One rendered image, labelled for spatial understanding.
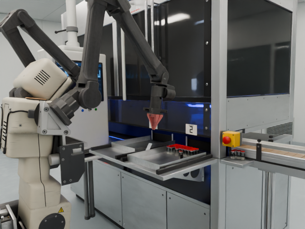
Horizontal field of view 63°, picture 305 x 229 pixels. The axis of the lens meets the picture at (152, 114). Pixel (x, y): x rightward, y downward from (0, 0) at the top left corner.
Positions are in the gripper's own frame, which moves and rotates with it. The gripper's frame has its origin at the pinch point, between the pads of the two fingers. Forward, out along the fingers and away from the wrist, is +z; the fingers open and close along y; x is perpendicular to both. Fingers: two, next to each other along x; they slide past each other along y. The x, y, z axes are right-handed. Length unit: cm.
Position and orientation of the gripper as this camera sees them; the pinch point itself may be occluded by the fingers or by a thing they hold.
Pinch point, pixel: (153, 127)
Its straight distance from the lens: 118.1
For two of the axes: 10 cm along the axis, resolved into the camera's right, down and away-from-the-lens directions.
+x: -6.6, -0.6, 7.5
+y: 7.5, 0.8, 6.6
